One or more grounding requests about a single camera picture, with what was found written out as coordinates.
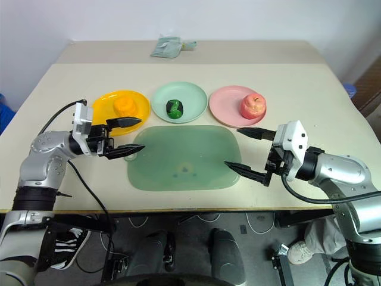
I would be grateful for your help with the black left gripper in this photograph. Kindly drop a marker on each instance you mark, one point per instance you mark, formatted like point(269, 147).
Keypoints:
point(96, 140)

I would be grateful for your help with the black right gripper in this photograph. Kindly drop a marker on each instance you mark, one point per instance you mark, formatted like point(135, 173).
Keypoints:
point(279, 162)

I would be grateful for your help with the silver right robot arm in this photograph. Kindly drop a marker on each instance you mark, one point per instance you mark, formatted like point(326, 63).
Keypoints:
point(339, 167)

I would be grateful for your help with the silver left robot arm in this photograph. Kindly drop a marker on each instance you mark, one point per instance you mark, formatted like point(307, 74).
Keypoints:
point(44, 146)

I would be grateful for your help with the yellow plate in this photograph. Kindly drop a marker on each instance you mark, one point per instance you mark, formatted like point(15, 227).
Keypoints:
point(104, 101)

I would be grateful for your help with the pink plate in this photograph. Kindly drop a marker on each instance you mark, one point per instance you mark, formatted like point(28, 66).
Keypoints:
point(224, 101)

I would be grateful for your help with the light green plate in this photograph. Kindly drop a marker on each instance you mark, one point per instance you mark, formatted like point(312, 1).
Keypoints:
point(187, 95)

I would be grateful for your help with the orange bell pepper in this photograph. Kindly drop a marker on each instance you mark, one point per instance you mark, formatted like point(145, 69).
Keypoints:
point(126, 105)

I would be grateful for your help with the red apple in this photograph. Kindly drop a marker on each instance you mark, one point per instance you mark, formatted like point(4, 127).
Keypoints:
point(253, 107)

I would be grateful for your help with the green bell pepper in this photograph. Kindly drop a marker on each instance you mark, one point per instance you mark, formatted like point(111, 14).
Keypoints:
point(174, 109)

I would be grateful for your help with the translucent green mat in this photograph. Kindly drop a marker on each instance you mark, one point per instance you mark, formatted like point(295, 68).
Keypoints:
point(184, 152)

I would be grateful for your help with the clear plastic bag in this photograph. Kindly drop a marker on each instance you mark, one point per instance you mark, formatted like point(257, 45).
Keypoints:
point(166, 47)

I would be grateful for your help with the dark rounded robot leg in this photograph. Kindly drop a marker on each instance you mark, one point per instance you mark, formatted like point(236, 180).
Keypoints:
point(151, 253)
point(227, 256)

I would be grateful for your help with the grey trouser leg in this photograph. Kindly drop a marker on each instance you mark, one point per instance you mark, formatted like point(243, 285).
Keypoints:
point(326, 235)

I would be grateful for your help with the white sneaker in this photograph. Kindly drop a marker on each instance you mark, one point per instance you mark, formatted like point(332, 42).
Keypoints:
point(299, 253)

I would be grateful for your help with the blue ribbed container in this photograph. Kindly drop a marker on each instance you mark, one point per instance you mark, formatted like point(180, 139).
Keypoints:
point(349, 90)

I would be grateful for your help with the black metal stand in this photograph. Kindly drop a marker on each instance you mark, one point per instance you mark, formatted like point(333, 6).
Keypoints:
point(282, 265)

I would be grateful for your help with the blue object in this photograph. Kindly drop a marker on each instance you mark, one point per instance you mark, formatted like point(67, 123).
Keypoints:
point(6, 116)

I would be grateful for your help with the black white-striped sneaker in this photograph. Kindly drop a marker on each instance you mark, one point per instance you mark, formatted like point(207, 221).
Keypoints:
point(70, 244)

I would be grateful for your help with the brown wooden cabinet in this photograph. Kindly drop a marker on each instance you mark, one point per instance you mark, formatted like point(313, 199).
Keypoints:
point(370, 86)

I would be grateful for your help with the dark rounded robot waist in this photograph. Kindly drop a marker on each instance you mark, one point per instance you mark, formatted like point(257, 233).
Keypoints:
point(160, 281)

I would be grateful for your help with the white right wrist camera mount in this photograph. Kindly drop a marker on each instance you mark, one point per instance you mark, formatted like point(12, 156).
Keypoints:
point(293, 137)

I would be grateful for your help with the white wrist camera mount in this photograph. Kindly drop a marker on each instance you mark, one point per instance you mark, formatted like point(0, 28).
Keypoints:
point(81, 119)
point(293, 137)

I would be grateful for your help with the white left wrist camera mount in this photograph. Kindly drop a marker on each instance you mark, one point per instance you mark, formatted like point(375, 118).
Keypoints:
point(81, 119)

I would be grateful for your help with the black table frame bar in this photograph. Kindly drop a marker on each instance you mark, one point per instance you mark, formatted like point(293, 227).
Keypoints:
point(80, 223)
point(297, 219)

